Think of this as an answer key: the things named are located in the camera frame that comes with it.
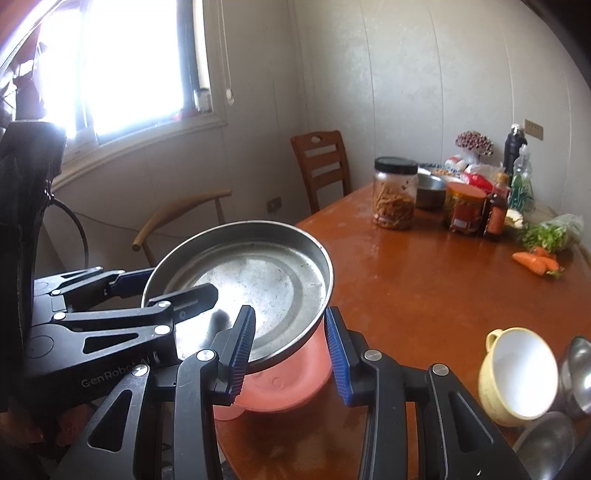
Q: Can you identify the steel bowl at back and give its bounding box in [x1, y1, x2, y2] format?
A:
[416, 168, 447, 211]

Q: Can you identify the dotted bouquet decoration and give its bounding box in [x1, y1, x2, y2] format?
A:
[455, 130, 493, 156]

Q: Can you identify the person's left hand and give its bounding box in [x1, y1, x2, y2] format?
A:
[1, 405, 94, 447]

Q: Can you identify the small steel bowl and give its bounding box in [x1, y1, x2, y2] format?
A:
[553, 335, 591, 420]

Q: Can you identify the large steel basin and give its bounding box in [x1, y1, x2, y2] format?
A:
[513, 411, 577, 480]

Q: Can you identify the wall socket plate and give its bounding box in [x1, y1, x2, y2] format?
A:
[524, 119, 544, 141]

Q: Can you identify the steel pan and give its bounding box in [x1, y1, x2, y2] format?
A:
[141, 220, 335, 373]

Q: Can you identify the window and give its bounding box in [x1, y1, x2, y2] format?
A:
[1, 1, 225, 188]

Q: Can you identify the rear carrot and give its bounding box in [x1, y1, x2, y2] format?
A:
[531, 246, 563, 278]

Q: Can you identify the red plastic bear plate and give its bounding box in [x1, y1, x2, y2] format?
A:
[213, 321, 332, 421]

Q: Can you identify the carrot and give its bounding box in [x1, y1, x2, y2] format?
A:
[531, 246, 563, 278]
[512, 252, 549, 276]

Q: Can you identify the dark sauce bottle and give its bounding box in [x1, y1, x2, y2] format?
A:
[483, 173, 509, 239]

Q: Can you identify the red lidded sauce jar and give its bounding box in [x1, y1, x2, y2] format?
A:
[444, 182, 487, 235]

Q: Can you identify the clear plastic bottle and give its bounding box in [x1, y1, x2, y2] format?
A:
[509, 144, 534, 213]

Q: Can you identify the yellow white ceramic bowl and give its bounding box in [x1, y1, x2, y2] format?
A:
[478, 327, 559, 427]

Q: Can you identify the front carrot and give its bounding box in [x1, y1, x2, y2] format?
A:
[512, 252, 549, 276]

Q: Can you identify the black cable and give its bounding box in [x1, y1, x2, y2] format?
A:
[48, 197, 90, 271]

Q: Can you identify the curved back wooden chair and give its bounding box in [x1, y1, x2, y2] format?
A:
[131, 188, 232, 267]

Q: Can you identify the black thermos bottle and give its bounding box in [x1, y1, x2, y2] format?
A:
[503, 123, 528, 177]

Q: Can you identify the clear jar black lid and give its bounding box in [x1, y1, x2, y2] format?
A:
[373, 156, 419, 230]

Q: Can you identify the red snack package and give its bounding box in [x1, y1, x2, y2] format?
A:
[460, 172, 494, 195]

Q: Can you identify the red slatted wooden chair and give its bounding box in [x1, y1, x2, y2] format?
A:
[290, 130, 352, 214]

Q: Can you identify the bag of green vegetables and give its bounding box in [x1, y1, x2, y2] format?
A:
[519, 214, 584, 253]

